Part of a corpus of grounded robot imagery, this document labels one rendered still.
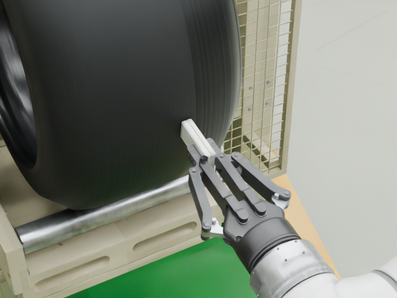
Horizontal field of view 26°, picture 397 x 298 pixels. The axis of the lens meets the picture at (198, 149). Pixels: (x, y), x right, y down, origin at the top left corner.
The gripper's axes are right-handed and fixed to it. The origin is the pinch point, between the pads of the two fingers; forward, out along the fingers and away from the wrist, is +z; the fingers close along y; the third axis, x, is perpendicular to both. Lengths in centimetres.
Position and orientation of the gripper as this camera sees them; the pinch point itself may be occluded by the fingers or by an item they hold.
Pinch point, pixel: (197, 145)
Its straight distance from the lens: 113.7
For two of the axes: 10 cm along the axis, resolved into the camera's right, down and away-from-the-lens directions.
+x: -0.7, 6.6, 7.4
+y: -8.8, 3.1, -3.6
